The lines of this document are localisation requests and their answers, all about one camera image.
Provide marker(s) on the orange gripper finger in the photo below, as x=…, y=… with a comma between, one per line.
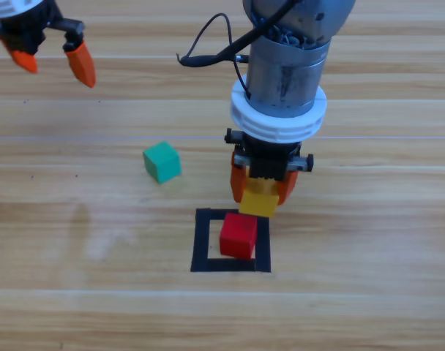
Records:
x=82, y=66
x=288, y=186
x=25, y=62
x=239, y=183

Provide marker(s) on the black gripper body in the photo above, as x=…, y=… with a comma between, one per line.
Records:
x=266, y=161
x=28, y=29

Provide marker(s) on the yellow wooden block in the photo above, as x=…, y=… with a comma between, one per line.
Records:
x=259, y=203

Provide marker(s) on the red wooden block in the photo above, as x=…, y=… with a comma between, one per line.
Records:
x=239, y=237

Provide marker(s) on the green wooden block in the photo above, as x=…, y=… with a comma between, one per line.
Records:
x=162, y=162

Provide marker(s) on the black tape square outline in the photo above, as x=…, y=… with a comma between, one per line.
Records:
x=200, y=241

